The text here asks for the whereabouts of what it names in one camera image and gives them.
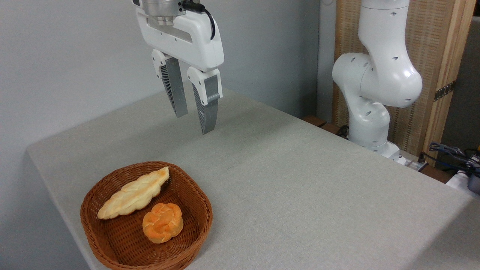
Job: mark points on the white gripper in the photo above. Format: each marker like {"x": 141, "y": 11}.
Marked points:
{"x": 187, "y": 35}

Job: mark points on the long braided bread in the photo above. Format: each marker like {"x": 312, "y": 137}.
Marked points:
{"x": 133, "y": 194}

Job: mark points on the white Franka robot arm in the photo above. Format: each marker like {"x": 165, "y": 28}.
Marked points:
{"x": 382, "y": 75}

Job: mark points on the round orange knotted bread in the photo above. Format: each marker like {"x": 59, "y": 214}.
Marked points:
{"x": 162, "y": 223}

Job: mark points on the brown wooden board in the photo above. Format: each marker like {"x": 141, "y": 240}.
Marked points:
{"x": 315, "y": 120}

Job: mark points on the grey tablecloth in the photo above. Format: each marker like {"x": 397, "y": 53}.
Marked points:
{"x": 300, "y": 195}

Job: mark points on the brown wicker basket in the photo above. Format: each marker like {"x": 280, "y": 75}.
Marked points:
{"x": 123, "y": 240}

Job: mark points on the woven wooden screen panel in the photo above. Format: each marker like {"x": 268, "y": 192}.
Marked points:
{"x": 435, "y": 45}

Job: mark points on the metal screen hinge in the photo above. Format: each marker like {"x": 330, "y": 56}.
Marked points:
{"x": 445, "y": 90}

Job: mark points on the dark grey partition panel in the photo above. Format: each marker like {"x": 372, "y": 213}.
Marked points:
{"x": 465, "y": 93}

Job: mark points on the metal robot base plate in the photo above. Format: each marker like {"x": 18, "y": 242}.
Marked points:
{"x": 410, "y": 161}

